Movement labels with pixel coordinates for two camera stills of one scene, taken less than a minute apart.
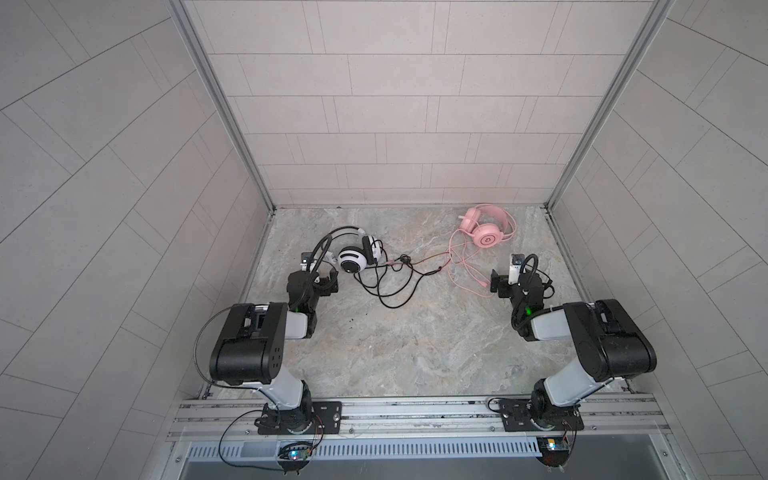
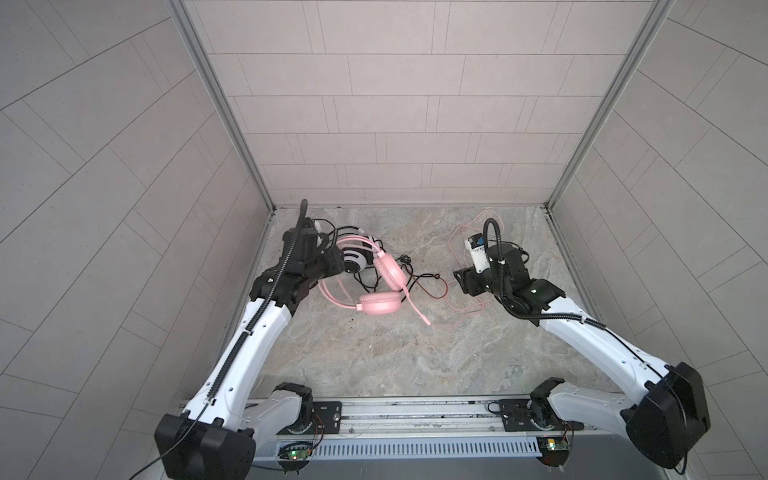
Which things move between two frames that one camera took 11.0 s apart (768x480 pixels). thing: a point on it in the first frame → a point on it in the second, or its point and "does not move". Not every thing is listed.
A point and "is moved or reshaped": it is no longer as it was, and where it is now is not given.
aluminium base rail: [628, 417] does not move
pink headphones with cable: [489, 225] is moved or reshaped
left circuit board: [295, 453] does not move
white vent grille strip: [381, 449] does not move
